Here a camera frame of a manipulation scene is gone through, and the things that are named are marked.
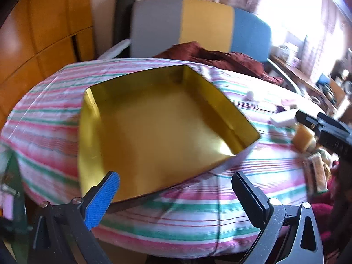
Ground grey yellow blue chair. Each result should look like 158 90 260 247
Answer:
96 0 306 97

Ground dark red blanket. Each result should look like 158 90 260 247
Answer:
154 41 284 84

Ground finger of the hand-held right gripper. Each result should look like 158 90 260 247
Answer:
295 110 320 130

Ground person's red clothing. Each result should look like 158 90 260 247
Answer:
311 157 352 256

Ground wooden side shelf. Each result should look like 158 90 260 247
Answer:
271 53 352 116

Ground snack bar packet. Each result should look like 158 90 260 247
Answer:
303 153 330 195

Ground white sponge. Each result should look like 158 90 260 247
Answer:
270 112 297 127

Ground wooden cabinet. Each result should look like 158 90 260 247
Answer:
0 0 95 132

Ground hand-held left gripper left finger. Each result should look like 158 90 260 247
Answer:
27 170 121 264

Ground gold-lined maroon box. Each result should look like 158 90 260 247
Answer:
78 64 261 215

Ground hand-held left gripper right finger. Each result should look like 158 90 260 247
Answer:
231 171 325 264

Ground patterned curtain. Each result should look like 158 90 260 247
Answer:
302 0 352 88

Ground yellow sponge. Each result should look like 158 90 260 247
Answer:
292 125 317 154

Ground black rolled mat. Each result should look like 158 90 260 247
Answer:
114 0 138 58

